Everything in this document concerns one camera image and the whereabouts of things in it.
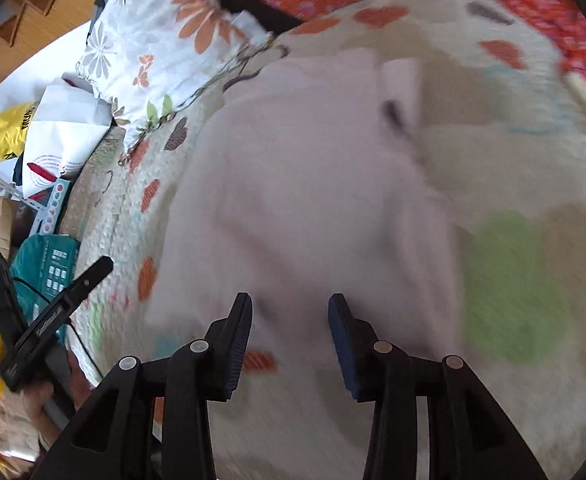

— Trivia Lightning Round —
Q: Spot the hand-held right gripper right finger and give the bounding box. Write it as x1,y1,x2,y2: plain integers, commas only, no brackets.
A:
328,294,549,480

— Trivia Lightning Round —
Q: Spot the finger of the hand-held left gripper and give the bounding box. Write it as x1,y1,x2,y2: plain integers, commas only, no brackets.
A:
64,255,114,308

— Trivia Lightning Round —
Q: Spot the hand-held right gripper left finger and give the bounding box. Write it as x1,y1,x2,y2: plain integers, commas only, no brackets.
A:
32,291,254,480

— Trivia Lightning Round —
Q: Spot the pale pink knit garment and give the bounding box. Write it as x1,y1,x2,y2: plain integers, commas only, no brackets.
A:
145,52,469,361

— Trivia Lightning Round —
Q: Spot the person's left hand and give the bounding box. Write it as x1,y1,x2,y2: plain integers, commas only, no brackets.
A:
0,350,96,461

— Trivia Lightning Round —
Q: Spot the teal box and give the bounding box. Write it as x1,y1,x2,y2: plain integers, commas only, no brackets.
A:
10,232,81,333

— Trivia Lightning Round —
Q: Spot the box with coloured dots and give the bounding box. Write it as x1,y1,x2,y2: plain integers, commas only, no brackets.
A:
28,177,72,236

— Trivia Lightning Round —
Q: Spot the white plastic bag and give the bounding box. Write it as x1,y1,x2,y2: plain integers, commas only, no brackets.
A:
20,72,114,201

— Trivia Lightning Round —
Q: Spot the yellow plastic bag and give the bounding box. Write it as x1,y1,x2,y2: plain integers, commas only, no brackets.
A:
0,101,41,167

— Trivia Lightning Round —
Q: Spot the quilted blanket with orange hearts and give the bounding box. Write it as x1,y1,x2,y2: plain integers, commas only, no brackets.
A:
63,0,586,480

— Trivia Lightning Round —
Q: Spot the white floral pillow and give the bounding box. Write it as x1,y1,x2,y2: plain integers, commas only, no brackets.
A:
75,0,274,153

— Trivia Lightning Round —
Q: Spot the wooden stair-shaped shelf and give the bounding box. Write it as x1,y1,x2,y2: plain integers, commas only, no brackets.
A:
0,0,126,92

